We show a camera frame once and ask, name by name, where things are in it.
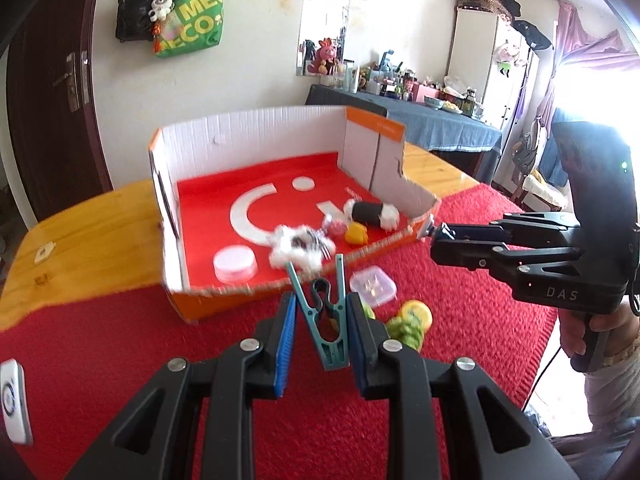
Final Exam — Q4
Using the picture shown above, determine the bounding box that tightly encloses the pink plush rabbit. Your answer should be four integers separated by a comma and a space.
307, 38, 337, 76

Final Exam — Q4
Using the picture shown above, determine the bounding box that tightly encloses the teal plastic clothes clip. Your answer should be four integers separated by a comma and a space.
285, 254, 349, 370

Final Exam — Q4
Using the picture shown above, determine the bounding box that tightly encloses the black white fuzzy roll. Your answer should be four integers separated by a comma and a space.
343, 200, 400, 232

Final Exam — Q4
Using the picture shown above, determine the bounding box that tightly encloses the pink yellow doll figurine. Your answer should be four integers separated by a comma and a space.
322, 214, 369, 246

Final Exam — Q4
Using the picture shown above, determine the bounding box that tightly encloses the white wardrobe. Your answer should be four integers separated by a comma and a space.
444, 0, 542, 131

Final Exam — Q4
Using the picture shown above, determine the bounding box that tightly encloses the black backpack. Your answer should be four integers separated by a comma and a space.
115, 0, 153, 44

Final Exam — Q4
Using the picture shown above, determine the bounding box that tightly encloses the person's right hand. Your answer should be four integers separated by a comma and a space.
559, 299, 639, 358

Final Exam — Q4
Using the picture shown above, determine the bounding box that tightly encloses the round white pink compact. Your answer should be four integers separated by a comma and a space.
213, 245, 258, 284

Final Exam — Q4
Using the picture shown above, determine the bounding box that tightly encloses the white fluffy plush toy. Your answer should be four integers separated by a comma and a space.
267, 226, 336, 273

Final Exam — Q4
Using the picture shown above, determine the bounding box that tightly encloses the green yarn ball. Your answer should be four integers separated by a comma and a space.
385, 311, 425, 352
361, 302, 376, 320

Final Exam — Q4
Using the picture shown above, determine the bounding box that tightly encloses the yellow round lid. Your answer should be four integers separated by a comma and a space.
399, 299, 433, 333

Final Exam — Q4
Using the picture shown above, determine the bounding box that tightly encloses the blue covered side table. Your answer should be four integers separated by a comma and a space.
306, 84, 502, 184

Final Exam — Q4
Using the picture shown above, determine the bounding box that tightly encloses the small white sticker on table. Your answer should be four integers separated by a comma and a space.
34, 242, 56, 266

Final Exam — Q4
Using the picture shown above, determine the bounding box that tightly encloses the dark brown door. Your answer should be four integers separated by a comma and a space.
6, 0, 113, 221

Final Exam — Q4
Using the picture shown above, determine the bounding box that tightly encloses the white rectangular device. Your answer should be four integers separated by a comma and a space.
1, 359, 34, 446

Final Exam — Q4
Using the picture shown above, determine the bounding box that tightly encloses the white plush keychain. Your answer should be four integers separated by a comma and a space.
148, 0, 174, 23

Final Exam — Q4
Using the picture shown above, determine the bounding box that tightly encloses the clear small plastic box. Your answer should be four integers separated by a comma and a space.
349, 266, 397, 309

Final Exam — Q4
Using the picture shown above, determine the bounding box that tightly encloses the wall mirror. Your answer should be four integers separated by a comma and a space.
296, 0, 350, 77

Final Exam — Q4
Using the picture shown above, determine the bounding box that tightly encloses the green tote bag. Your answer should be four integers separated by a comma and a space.
152, 0, 224, 58

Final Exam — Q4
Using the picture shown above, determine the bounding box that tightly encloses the red knitted table cloth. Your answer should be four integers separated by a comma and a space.
0, 182, 559, 480

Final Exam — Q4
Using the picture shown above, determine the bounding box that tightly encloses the orange cardboard box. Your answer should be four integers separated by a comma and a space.
149, 106, 439, 322

